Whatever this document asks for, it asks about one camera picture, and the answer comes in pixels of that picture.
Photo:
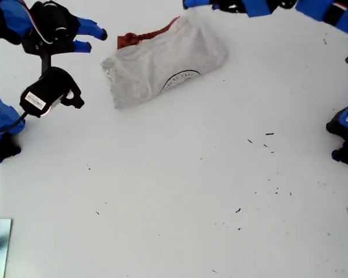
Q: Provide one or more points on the grey t-shirt with orange sleeves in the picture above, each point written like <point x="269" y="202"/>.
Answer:
<point x="162" y="63"/>

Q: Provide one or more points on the black camera stalk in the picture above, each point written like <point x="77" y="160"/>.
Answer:
<point x="46" y="65"/>

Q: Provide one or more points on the black camera box with label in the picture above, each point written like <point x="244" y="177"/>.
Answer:
<point x="49" y="89"/>

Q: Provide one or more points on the steel post base plate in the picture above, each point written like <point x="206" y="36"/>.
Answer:
<point x="4" y="246"/>

